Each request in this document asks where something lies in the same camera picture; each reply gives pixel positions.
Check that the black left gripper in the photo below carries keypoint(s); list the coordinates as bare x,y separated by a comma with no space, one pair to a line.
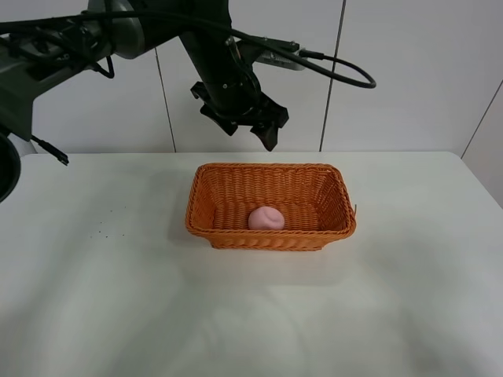
241,102

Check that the pink peach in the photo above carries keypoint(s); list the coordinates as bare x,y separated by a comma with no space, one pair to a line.
266,218

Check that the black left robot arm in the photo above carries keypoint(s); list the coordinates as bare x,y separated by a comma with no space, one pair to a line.
37,55

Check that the orange woven basket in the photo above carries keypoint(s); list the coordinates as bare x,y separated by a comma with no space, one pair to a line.
312,197

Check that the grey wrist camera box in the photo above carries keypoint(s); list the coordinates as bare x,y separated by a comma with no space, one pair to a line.
264,56

